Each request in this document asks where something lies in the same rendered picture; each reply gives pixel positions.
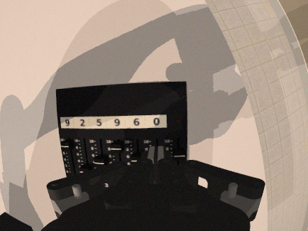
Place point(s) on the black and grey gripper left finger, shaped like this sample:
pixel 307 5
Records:
pixel 124 194

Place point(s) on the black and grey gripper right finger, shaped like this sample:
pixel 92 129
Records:
pixel 241 191

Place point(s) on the black lighting desk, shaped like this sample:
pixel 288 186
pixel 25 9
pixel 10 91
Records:
pixel 103 124

